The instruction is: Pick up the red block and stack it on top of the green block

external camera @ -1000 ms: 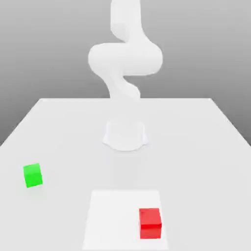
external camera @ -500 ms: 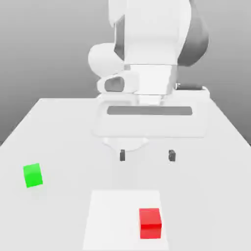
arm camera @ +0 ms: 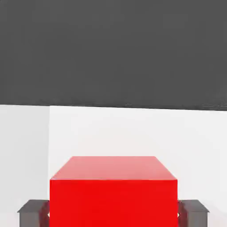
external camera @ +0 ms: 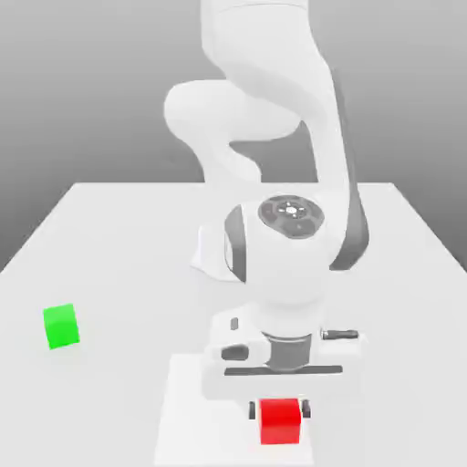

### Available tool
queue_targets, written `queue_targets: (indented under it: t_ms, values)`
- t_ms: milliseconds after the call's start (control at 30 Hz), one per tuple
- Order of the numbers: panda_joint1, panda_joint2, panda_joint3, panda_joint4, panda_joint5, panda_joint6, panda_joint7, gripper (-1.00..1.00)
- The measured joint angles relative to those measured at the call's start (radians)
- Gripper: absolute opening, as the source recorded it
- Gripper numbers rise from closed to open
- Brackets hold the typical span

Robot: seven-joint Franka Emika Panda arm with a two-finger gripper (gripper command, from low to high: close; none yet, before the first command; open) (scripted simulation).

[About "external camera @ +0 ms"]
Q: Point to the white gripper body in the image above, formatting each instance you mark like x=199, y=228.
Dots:
x=284, y=385

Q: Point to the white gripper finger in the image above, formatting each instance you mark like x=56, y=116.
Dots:
x=252, y=410
x=306, y=408

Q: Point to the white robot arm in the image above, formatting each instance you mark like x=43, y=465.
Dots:
x=270, y=109

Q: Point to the small red cube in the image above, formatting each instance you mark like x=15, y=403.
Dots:
x=279, y=419

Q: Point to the small green cube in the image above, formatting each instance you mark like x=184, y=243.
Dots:
x=60, y=325

